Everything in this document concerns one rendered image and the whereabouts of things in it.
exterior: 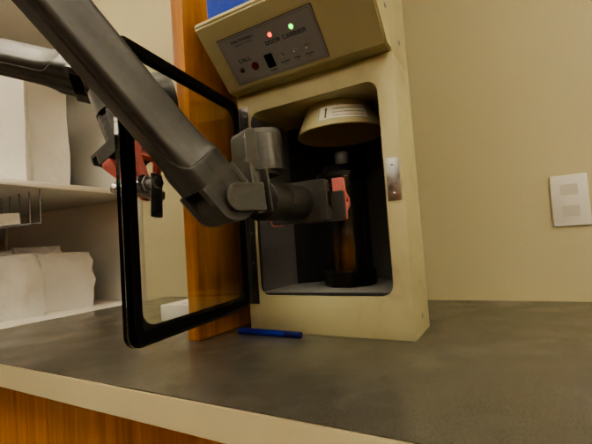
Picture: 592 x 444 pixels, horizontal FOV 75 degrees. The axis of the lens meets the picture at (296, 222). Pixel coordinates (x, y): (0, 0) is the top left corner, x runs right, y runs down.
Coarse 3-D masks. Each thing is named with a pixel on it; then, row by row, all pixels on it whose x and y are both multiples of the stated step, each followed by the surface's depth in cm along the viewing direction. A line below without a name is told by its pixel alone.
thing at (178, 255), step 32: (192, 96) 63; (224, 128) 71; (160, 224) 53; (192, 224) 60; (160, 256) 53; (192, 256) 59; (224, 256) 67; (160, 288) 52; (192, 288) 58; (224, 288) 66; (160, 320) 52
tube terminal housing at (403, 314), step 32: (352, 64) 66; (384, 64) 63; (256, 96) 76; (288, 96) 73; (320, 96) 70; (352, 96) 71; (384, 96) 63; (288, 128) 88; (384, 128) 63; (384, 160) 63; (416, 192) 70; (256, 224) 76; (416, 224) 67; (416, 256) 65; (416, 288) 63; (256, 320) 76; (288, 320) 72; (320, 320) 69; (352, 320) 66; (384, 320) 63; (416, 320) 61
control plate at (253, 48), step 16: (288, 16) 62; (304, 16) 62; (240, 32) 67; (256, 32) 66; (272, 32) 65; (288, 32) 64; (304, 32) 63; (320, 32) 63; (224, 48) 70; (240, 48) 69; (256, 48) 68; (272, 48) 67; (288, 48) 66; (304, 48) 65; (320, 48) 64; (240, 64) 71; (288, 64) 68; (240, 80) 73
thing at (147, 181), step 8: (144, 176) 51; (152, 176) 50; (160, 176) 52; (144, 184) 51; (152, 184) 50; (160, 184) 51; (152, 192) 50; (160, 192) 51; (152, 200) 50; (160, 200) 51; (152, 208) 50; (160, 208) 51; (152, 216) 50; (160, 216) 51
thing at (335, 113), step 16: (320, 112) 72; (336, 112) 70; (352, 112) 70; (368, 112) 72; (304, 128) 74; (320, 128) 84; (336, 128) 85; (352, 128) 84; (368, 128) 82; (320, 144) 85; (336, 144) 86; (352, 144) 86
